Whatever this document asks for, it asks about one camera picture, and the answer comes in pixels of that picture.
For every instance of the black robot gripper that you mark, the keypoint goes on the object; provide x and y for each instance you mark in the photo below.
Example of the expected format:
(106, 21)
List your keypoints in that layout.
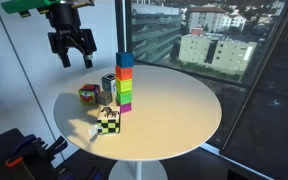
(66, 21)

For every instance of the soft orange patterned cube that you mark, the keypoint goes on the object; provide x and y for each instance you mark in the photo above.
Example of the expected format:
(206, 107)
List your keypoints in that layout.
(88, 93)

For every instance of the blue white soft cube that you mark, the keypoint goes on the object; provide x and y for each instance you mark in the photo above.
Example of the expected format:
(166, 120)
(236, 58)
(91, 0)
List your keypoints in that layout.
(109, 82)

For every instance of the small gray block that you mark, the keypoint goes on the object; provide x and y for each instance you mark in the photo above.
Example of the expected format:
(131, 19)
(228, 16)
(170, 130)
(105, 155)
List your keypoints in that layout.
(105, 98)

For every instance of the blue foam block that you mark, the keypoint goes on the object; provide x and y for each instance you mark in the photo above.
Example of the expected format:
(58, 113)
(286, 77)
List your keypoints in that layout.
(124, 59)

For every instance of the orange foam block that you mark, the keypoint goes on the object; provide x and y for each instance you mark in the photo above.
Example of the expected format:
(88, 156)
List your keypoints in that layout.
(123, 73)

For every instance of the yellow-green foam block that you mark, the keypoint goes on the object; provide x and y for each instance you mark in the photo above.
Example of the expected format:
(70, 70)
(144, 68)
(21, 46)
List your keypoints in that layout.
(123, 85)

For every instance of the green foam block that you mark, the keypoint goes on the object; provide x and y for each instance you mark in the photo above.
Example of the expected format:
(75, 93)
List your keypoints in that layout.
(124, 97)

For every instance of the magenta foam block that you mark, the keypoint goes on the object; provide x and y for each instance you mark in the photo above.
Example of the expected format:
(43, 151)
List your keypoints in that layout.
(124, 108)

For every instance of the green checkered zebra cube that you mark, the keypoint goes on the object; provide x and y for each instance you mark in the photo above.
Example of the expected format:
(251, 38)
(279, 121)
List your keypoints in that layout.
(108, 120)

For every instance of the round white table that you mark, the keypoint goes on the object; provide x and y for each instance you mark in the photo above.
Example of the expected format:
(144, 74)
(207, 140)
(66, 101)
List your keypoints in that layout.
(172, 114)

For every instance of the black clamp tool rack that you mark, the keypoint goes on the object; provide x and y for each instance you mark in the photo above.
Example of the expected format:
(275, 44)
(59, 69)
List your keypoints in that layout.
(28, 157)

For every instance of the green camera mount bracket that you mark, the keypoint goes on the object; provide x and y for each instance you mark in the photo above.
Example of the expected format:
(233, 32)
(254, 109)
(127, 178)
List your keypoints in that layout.
(23, 7)

